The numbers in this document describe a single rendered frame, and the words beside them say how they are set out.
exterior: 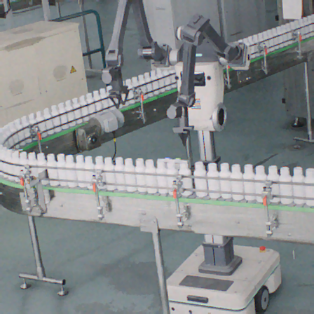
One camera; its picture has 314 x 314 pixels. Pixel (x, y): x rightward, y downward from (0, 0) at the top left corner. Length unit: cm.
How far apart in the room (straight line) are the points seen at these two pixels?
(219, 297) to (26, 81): 388
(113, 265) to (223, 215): 191
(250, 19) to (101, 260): 572
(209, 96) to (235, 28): 623
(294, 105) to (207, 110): 359
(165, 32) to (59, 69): 216
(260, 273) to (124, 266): 117
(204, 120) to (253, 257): 96
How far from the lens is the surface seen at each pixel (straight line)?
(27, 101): 807
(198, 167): 404
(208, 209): 406
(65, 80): 832
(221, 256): 493
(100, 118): 550
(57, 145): 543
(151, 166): 416
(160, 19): 1007
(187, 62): 414
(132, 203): 425
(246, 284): 484
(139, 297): 537
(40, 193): 448
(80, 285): 563
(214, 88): 456
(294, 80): 805
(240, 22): 1084
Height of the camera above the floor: 253
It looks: 18 degrees down
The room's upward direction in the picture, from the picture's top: 8 degrees counter-clockwise
